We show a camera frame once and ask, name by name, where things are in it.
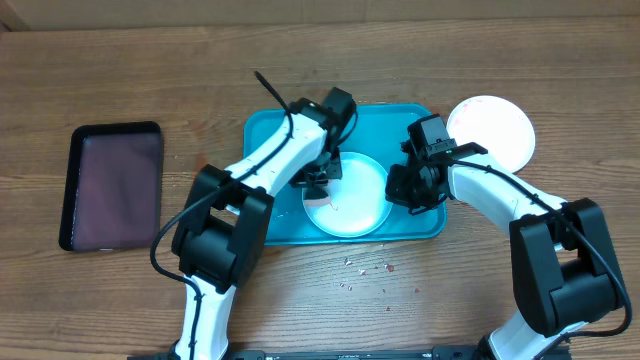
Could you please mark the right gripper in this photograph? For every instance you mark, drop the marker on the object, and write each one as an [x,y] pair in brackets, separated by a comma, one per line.
[398,195]

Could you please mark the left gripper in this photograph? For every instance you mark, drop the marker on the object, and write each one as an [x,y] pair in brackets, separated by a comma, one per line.
[332,172]

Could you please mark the green and pink sponge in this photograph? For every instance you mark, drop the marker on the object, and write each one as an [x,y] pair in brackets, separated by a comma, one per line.
[316,197]

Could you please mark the light blue plate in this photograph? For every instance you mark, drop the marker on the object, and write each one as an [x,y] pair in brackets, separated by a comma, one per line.
[358,204]

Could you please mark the white plate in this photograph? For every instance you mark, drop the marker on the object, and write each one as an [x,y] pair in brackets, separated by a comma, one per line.
[496,124]

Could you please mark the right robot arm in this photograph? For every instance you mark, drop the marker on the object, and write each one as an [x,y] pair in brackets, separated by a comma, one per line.
[566,278]

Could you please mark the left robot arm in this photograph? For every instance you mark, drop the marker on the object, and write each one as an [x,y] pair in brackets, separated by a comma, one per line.
[221,232]

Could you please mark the black water tray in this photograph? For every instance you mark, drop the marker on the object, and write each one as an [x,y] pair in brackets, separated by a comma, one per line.
[112,196]

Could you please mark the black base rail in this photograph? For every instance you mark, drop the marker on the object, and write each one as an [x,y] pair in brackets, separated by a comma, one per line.
[436,353]

